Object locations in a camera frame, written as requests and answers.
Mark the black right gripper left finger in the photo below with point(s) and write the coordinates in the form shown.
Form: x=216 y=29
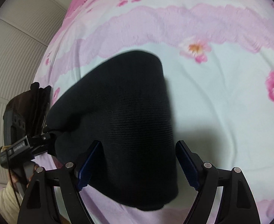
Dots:
x=39 y=204

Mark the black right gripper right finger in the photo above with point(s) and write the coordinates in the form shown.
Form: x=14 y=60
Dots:
x=237 y=204

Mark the black fleece pants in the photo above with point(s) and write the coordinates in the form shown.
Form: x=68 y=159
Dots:
x=122 y=103

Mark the cream sweater sleeve forearm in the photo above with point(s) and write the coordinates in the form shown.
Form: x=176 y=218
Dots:
x=9 y=208

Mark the person's left hand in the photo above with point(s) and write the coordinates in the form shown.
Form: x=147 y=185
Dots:
x=23 y=174

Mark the brown and black folded clothes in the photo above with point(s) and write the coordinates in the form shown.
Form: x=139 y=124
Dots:
x=31 y=107

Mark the white louvered wardrobe doors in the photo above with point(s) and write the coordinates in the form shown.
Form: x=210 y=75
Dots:
x=26 y=29

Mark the pink floral bed quilt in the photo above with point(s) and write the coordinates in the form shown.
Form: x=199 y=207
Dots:
x=218 y=62

